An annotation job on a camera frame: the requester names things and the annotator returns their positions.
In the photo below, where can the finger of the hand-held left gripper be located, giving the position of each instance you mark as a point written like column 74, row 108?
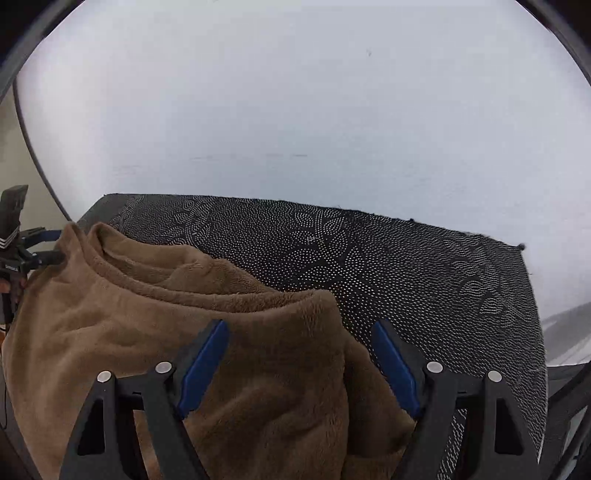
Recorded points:
column 44, row 260
column 44, row 235

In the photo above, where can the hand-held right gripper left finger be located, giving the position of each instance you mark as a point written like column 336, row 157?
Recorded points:
column 203, row 369

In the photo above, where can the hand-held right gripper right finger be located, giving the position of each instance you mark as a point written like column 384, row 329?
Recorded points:
column 397, row 369

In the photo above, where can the brown fleece garment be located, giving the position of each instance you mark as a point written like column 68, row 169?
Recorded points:
column 138, row 332

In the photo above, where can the black dotted pattern mat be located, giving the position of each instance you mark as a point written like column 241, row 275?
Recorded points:
column 369, row 258

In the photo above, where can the black metal table frame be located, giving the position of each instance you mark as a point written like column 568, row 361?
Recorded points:
column 561, row 397

